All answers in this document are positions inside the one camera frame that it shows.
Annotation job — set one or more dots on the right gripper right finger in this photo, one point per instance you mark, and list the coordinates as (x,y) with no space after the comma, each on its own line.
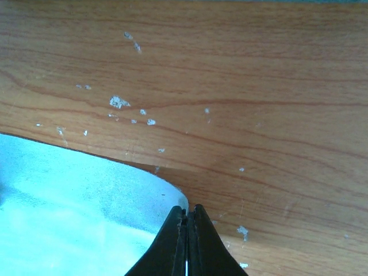
(206,253)

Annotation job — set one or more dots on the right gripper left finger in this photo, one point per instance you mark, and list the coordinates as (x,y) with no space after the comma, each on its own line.
(167,254)

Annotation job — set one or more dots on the light blue cleaning cloth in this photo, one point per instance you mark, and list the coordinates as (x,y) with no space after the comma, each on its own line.
(64,212)

